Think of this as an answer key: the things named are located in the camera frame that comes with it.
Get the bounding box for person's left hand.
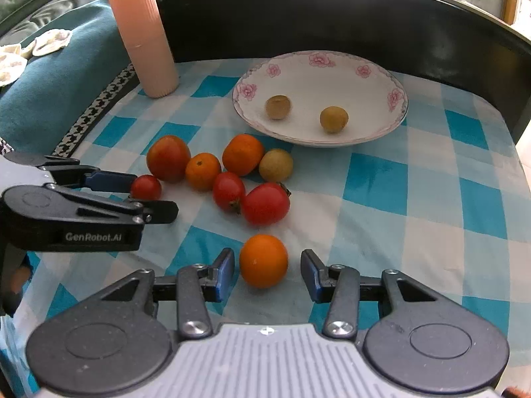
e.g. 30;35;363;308
10;265;33;295

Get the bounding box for houndstooth patterned cloth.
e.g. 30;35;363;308
0;64;137;156

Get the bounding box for white lace cloth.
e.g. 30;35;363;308
0;43;28;88
31;28;73;56

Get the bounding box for small red cherry tomato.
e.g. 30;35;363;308
130;175;162;201

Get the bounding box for tall pink ribbed container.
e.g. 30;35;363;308
109;0;180;99

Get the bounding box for teal blanket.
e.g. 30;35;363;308
0;0;167;150

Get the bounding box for large dull red tomato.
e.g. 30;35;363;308
146;135;192;183

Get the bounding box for brown longan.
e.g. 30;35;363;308
265;95;292;121
259;148;294;182
319;106;349;134

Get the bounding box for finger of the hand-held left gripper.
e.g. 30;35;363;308
47;184;179;225
4;152;137;193

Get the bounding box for grey sofa cushion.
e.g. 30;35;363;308
0;0;114;48

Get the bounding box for blue checked tablecloth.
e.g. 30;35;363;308
0;56;525;398

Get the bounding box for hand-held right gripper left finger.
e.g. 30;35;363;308
89;248;235;341

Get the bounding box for small orange mandarin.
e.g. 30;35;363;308
185;153;222;192

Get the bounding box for red tomato with stem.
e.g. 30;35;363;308
212;171;246;215

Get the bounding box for black curved furniture panel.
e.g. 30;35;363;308
153;0;531;144

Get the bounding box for small red fruit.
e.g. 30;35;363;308
242;182;292;227

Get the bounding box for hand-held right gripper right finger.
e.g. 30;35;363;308
301;249;446;341

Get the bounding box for white floral plate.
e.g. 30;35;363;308
232;50;409;148

